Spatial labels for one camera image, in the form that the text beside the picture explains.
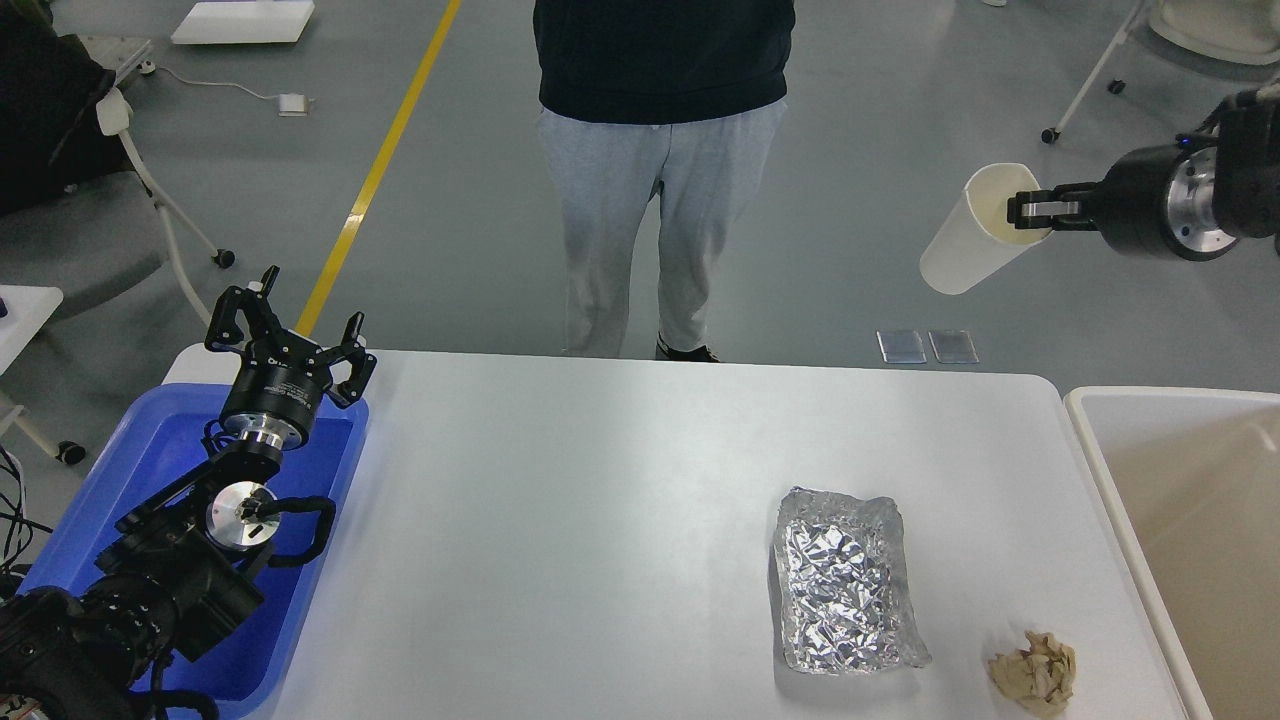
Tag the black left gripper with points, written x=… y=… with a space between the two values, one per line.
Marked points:
x=279 y=386

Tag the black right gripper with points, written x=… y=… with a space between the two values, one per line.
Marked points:
x=1156 y=202

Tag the white paper cup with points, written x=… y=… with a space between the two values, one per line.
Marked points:
x=976 y=238

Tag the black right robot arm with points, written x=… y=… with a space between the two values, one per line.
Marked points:
x=1244 y=128

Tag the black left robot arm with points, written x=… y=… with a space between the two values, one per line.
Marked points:
x=181 y=576

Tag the right metal floor plate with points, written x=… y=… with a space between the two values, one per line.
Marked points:
x=953 y=347

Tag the metal floor plate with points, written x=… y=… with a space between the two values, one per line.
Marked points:
x=953 y=347
x=899 y=347

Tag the left metal floor plate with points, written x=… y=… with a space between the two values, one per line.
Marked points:
x=899 y=347

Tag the grey office chair left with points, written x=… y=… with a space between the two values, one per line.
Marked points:
x=81 y=213

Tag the white wheeled chair right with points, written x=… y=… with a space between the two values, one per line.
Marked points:
x=1228 y=39

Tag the white side table left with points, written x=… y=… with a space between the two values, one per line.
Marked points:
x=26 y=309

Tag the beige plastic bin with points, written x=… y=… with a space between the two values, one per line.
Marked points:
x=1190 y=482

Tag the white flat board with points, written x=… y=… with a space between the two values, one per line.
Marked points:
x=244 y=22

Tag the person in grey trousers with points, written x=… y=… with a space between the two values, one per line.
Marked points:
x=670 y=101

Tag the crumpled aluminium foil tray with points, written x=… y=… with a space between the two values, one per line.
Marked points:
x=845 y=606

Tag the crumpled brown paper ball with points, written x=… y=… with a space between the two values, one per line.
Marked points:
x=1040 y=678

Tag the white power adapter with cable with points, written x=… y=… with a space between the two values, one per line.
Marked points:
x=286 y=105

